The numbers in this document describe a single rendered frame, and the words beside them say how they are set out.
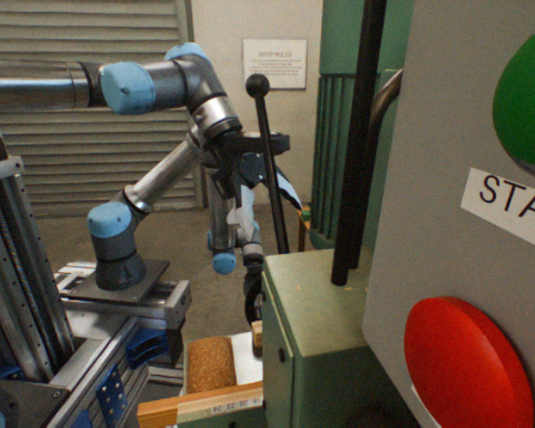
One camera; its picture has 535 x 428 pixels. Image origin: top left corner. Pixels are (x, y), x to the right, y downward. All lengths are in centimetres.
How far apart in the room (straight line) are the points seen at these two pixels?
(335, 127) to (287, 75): 306
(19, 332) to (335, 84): 85
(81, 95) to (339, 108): 43
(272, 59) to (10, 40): 228
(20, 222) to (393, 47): 81
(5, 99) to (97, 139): 305
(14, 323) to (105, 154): 284
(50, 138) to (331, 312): 371
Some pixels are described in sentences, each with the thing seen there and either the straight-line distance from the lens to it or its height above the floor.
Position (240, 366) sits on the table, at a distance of 68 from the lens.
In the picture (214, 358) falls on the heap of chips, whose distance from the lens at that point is 65.
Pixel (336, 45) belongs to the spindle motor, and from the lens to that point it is 37.
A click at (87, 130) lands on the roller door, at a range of 365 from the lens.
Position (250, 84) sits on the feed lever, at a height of 140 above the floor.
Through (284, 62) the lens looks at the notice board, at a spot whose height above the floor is 150.
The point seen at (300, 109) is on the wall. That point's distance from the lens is 348.
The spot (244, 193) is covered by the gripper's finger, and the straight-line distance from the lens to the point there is 52.
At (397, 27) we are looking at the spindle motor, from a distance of 34.
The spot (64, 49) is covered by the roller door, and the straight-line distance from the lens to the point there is 364.
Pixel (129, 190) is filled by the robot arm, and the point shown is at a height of 107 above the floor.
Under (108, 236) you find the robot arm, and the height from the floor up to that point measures 99.
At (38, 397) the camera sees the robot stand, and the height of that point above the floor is 82.
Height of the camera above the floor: 142
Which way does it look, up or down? 24 degrees down
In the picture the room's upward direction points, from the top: straight up
